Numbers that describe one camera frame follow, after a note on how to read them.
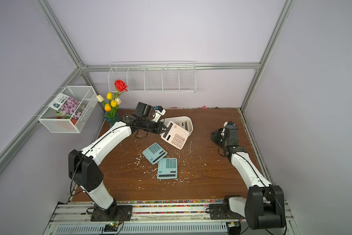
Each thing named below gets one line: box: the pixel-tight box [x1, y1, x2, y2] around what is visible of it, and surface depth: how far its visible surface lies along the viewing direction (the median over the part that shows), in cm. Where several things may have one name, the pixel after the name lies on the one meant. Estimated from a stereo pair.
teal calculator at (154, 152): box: [141, 142, 168, 165], surface depth 96 cm
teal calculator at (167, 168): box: [156, 157, 178, 180], surface depth 89 cm
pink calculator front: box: [160, 120, 190, 150], surface depth 84 cm
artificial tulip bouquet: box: [95, 79, 129, 118], surface depth 86 cm
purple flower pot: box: [48, 93, 86, 125], surface depth 75 cm
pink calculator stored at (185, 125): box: [175, 119, 191, 133], surface depth 110 cm
